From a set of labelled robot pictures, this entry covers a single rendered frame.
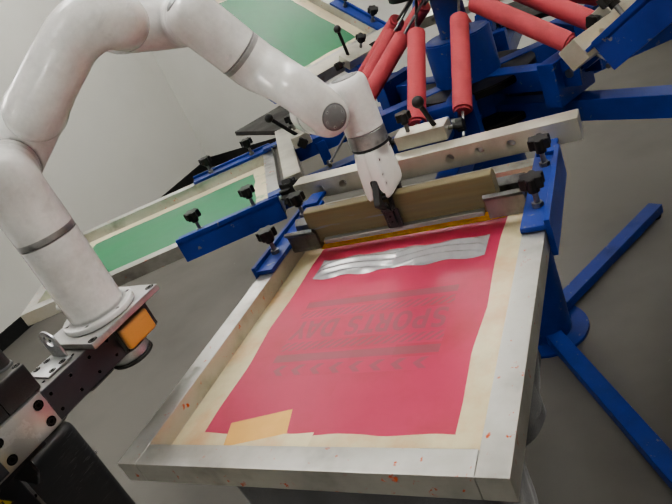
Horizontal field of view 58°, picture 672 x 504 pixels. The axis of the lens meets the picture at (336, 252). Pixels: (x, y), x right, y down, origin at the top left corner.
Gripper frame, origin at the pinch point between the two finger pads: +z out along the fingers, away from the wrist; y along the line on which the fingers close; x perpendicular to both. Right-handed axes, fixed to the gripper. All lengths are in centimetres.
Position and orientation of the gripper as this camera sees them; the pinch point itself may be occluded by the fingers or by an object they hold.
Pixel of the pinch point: (397, 212)
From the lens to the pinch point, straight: 121.6
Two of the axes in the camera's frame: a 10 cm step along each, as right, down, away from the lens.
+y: -3.4, 5.5, -7.6
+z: 3.8, 8.2, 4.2
